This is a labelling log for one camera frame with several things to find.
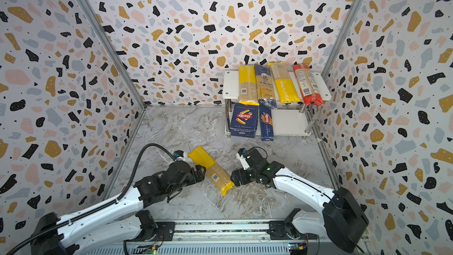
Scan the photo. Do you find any yellow clear spaghetti package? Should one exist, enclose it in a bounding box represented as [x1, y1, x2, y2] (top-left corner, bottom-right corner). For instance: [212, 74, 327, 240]
[188, 145, 235, 196]

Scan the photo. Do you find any blue Barilla rigatoni box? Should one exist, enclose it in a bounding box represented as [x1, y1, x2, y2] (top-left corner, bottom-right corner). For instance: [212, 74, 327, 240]
[230, 103, 258, 138]

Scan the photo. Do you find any blue Barilla spaghetti box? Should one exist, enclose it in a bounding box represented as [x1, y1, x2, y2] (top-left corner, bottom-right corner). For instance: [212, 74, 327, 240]
[259, 105, 274, 141]

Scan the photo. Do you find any blue clear spaghetti bag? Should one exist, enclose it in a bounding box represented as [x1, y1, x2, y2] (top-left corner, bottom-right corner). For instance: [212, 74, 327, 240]
[254, 64, 277, 109]

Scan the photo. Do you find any yellow spaghetti package with barcode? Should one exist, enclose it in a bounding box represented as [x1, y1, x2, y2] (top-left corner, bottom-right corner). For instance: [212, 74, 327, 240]
[238, 65, 259, 106]

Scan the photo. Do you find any yellow Pastatime spaghetti package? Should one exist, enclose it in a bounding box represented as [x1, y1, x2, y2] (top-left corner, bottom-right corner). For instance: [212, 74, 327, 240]
[269, 62, 301, 105]

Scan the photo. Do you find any red spaghetti package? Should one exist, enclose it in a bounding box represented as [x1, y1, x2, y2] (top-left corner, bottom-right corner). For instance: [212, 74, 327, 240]
[292, 64, 324, 106]

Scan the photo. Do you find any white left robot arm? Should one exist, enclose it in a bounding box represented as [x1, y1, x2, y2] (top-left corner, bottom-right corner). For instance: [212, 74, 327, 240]
[30, 160, 206, 255]

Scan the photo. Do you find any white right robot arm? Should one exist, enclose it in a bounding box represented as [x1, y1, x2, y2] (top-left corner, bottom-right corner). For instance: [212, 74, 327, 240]
[231, 147, 369, 253]

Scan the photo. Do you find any white two-tier shelf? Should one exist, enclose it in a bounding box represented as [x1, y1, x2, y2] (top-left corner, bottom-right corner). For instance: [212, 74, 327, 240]
[222, 70, 314, 139]

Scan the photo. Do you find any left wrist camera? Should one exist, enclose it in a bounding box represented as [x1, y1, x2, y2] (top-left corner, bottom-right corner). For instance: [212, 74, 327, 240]
[173, 150, 189, 161]

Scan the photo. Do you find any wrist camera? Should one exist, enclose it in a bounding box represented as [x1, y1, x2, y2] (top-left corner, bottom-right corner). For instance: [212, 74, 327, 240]
[173, 150, 189, 161]
[236, 148, 250, 170]

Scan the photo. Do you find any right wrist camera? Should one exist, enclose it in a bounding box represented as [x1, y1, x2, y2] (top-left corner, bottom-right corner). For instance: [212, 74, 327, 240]
[236, 148, 250, 170]

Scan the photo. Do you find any black corrugated cable conduit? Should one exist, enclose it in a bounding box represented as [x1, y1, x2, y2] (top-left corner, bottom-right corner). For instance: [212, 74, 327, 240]
[5, 143, 178, 255]

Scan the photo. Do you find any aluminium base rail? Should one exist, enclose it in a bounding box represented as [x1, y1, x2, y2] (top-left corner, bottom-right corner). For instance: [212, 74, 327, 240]
[78, 220, 345, 255]

